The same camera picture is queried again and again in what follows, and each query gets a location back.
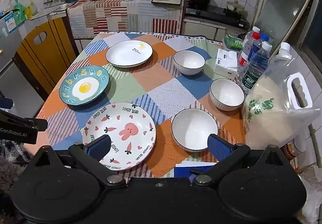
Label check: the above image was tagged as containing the white plate with pink rabbit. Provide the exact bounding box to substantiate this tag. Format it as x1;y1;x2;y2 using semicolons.
83;103;157;171

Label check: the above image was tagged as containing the striped cabinet cloth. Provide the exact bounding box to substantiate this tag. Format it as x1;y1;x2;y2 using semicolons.
66;0;184;39

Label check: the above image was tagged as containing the water bottle with blue cap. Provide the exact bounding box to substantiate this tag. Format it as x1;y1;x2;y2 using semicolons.
252;34;269;59

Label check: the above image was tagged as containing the white cooking pot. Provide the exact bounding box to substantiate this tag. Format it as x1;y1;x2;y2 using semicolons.
227;0;245;17

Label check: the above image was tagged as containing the water bottle with white cap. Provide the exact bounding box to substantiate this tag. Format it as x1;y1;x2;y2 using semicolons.
245;26;261;38

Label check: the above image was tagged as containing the blue paper booklet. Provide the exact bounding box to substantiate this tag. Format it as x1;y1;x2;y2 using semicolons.
173;161;220;178

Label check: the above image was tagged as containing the red tin can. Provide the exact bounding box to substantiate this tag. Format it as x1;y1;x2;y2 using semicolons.
280;138;306;163

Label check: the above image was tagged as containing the water bottle with green label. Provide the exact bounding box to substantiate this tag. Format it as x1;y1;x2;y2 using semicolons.
241;41;272;94

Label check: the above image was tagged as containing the white ribbed bowl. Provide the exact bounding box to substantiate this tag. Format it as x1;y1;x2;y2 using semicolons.
171;108;219;152
210;78;245;112
173;50;206;76

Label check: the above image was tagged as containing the green plastic basket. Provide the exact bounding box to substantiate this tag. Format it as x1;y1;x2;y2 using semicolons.
223;28;244;50

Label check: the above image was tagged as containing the grey leaning panel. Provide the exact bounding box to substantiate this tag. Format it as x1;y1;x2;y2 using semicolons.
252;0;317;49

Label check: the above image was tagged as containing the white tissue box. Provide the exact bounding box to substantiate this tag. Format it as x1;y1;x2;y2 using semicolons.
214;48;238;80

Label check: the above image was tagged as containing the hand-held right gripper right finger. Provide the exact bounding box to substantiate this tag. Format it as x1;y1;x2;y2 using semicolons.
192;134;286;188

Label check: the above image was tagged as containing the black gas stove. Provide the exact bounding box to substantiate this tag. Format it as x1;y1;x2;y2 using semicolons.
185;4;250;30

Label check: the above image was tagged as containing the water bottle with red cap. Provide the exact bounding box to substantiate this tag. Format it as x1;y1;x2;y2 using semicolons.
237;32;260;77

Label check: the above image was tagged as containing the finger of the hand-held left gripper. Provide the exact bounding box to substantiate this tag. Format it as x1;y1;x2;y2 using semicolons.
24;118;48;132

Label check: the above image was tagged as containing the yellow wooden chair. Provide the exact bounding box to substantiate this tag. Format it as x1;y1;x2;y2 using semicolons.
12;17;79;101

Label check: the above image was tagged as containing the green plastic bag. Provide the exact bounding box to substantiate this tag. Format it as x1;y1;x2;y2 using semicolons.
13;0;27;25

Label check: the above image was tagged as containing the blue plate with egg print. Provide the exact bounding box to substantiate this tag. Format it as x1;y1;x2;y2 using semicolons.
59;65;110;106

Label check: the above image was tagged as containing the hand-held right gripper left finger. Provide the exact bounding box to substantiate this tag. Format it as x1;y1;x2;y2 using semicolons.
34;134;126;188

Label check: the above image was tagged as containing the clear bag of rice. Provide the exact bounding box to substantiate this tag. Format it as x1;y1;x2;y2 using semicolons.
242;42;322;151

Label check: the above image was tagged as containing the white plate with sun print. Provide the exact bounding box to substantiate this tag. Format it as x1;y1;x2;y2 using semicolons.
105;40;153;68

